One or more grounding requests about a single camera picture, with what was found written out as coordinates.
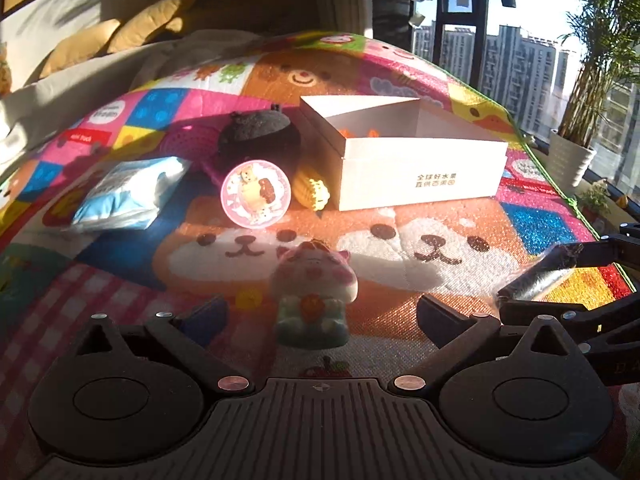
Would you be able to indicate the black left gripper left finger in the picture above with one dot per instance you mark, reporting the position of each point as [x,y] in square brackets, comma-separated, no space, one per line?
[186,338]

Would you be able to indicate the orange toy piece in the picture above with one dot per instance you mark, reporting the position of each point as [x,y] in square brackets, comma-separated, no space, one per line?
[349,134]

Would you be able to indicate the black foil pack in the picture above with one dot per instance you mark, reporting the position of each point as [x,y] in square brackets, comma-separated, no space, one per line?
[532,282]

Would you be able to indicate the pink cat figurine toy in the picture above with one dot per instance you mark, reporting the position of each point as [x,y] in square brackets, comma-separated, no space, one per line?
[313,284]

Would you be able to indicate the black drying rack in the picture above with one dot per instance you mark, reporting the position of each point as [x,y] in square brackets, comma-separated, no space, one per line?
[470,15]

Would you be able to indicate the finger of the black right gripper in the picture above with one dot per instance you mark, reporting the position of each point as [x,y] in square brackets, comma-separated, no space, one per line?
[607,336]
[622,248]

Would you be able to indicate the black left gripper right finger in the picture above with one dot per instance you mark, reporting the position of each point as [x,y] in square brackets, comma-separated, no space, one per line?
[459,340]

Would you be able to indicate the blue white tissue pack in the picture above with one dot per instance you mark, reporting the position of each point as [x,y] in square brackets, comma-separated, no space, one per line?
[130,196]

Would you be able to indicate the white potted palm plant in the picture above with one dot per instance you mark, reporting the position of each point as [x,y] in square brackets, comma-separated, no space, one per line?
[609,32]

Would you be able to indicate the pink toy strainer scoop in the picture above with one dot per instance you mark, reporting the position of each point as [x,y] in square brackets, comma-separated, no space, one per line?
[195,143]

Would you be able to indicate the black plush toy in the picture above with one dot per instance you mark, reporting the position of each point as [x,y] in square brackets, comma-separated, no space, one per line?
[263,134]

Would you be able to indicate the beige blanket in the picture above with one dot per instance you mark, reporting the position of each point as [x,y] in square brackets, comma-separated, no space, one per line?
[32,115]

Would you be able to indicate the round pink cartoon tin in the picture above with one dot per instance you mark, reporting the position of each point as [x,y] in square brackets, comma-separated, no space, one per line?
[256,194]

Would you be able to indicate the yellow corn toy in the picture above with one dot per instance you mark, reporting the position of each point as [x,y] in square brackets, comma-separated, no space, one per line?
[309,188]

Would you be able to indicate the white cardboard box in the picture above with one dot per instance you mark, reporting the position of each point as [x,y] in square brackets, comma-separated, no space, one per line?
[424,154]

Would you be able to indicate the small potted plant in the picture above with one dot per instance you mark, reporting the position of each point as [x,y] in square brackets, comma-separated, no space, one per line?
[594,201]

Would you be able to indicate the colourful cartoon play mat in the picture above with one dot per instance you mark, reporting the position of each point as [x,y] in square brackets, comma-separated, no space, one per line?
[87,393]

